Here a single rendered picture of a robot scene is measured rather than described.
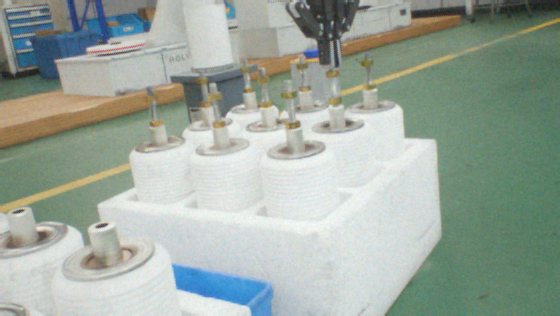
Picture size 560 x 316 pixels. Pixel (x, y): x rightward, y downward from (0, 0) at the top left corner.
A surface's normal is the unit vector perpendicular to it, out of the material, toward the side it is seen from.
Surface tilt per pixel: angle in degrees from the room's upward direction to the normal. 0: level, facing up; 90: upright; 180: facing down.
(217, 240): 90
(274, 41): 90
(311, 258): 90
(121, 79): 90
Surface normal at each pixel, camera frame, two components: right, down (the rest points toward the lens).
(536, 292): -0.13, -0.95
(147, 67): 0.72, 0.10
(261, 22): -0.69, 0.29
